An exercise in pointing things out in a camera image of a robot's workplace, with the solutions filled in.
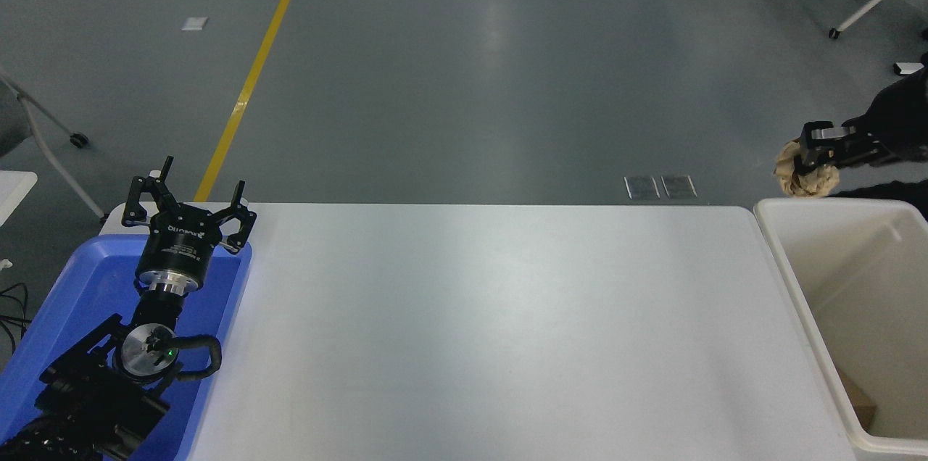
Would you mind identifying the tan paper ball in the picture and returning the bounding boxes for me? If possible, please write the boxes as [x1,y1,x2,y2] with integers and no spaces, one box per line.
[774,140,842,199]

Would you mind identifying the small white side table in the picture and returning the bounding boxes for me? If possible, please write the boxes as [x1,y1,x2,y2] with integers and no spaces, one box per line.
[0,171,39,227]

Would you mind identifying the blue plastic tray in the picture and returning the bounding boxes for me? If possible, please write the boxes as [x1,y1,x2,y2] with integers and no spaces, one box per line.
[0,233,254,461]

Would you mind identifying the grey chair with caster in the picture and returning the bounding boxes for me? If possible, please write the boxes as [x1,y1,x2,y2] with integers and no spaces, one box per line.
[0,70,108,223]

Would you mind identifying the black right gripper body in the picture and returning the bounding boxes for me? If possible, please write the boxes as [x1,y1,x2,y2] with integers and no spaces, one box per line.
[866,67,928,164]

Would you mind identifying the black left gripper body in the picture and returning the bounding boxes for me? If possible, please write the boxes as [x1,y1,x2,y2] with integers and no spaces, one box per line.
[136,203,223,276]

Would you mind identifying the large pale plastic bin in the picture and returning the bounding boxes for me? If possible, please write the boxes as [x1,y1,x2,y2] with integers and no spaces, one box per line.
[753,197,928,456]

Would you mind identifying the thin black cables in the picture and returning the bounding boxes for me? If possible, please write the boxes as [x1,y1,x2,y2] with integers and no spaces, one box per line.
[0,281,30,354]

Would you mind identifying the metal floor plate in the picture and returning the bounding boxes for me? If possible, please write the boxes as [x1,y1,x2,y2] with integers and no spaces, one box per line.
[660,174,698,199]
[624,175,661,200]

